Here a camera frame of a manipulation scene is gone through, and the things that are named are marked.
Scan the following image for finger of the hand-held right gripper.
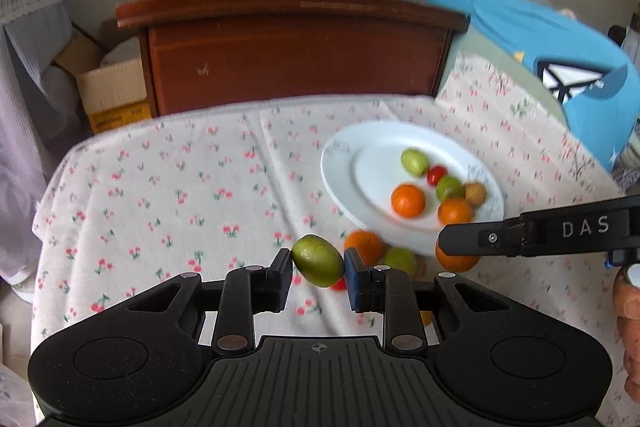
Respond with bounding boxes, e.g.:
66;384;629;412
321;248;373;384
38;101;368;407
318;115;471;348
438;213;524;258

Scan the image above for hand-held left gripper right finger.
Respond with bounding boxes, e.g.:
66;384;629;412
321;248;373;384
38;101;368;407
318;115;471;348
344;247;522;354

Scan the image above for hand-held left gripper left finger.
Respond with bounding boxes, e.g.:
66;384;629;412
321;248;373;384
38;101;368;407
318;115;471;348
116;249;297;356

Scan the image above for brown kiwi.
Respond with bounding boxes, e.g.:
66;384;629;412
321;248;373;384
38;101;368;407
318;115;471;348
464;182;487;208

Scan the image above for spotted green jujube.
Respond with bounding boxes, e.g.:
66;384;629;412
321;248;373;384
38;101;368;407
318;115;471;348
435;175;466;202

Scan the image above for white plate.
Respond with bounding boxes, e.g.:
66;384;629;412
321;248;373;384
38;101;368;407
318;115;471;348
320;121;505;256

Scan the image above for person's right hand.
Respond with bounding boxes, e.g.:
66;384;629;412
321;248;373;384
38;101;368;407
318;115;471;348
612;264;640;400

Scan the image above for cherry print tablecloth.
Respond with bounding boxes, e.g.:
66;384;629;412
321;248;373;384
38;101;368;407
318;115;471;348
31;52;640;427

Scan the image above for pale green bedsheet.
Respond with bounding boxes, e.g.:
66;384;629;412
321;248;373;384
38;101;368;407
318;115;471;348
434;27;573;130

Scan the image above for blue printed blanket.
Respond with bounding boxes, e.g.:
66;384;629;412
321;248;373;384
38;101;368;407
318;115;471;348
392;0;640;172

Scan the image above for brown wooden headboard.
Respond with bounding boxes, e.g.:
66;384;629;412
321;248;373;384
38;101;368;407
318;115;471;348
116;0;470;118

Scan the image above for open cardboard box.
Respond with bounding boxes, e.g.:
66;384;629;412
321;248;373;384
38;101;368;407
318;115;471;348
50;19;151;136

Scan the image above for white curved sheet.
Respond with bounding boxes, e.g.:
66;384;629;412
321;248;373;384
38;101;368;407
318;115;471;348
99;41;145;68

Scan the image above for lilac waffle cloth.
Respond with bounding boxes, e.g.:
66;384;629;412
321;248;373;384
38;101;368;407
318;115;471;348
0;27;76;293

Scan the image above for grey striped cloth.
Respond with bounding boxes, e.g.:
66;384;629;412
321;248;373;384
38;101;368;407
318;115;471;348
4;2;76;128

